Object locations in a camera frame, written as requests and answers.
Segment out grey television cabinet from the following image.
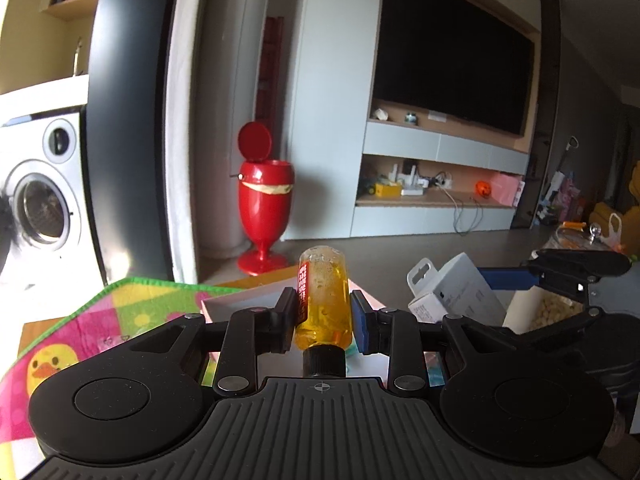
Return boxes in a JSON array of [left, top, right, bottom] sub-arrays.
[[350, 0, 543, 238]]

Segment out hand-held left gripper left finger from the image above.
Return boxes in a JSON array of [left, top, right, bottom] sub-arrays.
[[127, 287, 301, 397]]

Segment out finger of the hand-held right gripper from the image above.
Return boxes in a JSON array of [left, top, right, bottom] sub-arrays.
[[477, 249, 632, 303], [525, 306, 608, 347]]

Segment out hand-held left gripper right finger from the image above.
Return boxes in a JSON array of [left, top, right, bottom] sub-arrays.
[[350, 290, 531, 396]]

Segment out yellow plush toy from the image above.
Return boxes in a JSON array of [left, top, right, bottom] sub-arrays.
[[589, 160, 640, 261]]

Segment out black television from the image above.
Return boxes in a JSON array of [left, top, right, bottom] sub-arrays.
[[372, 0, 536, 136]]

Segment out black door frame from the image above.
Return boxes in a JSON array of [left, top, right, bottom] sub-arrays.
[[86, 0, 183, 283]]

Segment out pink gift bag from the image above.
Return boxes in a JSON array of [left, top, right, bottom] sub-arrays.
[[490, 172, 526, 207]]

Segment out red trash bin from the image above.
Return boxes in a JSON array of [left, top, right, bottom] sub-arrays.
[[235, 121, 296, 276]]

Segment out yellow liquid bottle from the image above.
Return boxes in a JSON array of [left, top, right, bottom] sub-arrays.
[[295, 246, 356, 378]]

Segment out white standing air conditioner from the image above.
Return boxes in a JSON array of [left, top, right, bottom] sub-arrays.
[[199, 0, 268, 261]]

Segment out colourful cartoon printed mat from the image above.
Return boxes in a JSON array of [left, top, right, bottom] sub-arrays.
[[0, 276, 236, 480]]

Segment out pink cardboard box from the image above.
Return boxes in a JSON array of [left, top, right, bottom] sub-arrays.
[[200, 276, 451, 386]]

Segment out silver washing machine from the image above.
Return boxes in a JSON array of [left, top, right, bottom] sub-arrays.
[[0, 77, 108, 291]]

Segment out glass snack jar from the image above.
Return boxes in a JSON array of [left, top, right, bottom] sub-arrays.
[[530, 222, 618, 333]]

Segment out white product box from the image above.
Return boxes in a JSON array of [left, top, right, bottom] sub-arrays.
[[406, 252, 508, 328]]

